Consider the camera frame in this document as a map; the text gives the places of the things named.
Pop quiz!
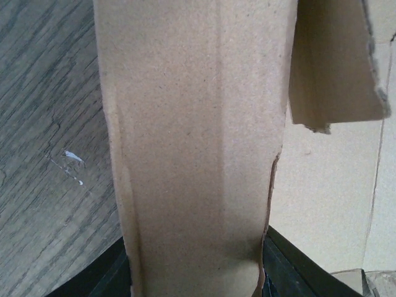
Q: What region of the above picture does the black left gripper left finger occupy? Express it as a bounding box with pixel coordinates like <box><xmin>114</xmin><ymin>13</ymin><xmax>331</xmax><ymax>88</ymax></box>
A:
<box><xmin>47</xmin><ymin>238</ymin><xmax>132</xmax><ymax>297</ymax></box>

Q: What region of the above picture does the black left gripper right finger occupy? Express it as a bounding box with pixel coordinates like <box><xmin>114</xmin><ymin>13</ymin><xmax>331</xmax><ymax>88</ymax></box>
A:
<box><xmin>262</xmin><ymin>226</ymin><xmax>362</xmax><ymax>296</ymax></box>

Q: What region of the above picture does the cardboard box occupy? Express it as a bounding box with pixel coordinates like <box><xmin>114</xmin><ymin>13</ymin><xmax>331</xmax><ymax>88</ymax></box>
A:
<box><xmin>93</xmin><ymin>1</ymin><xmax>391</xmax><ymax>296</ymax></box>

